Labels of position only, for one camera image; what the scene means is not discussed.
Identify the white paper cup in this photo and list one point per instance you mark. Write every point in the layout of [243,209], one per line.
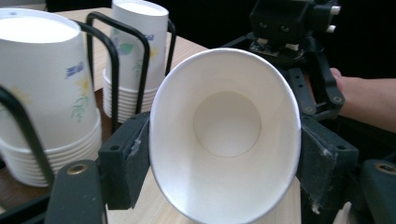
[224,124]

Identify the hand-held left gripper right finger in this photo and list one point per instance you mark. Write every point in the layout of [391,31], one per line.
[327,168]

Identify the stack of floral paper cups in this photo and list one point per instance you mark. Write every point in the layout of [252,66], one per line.
[46,93]
[127,81]

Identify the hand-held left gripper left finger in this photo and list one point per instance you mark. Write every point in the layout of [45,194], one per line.
[124,161]

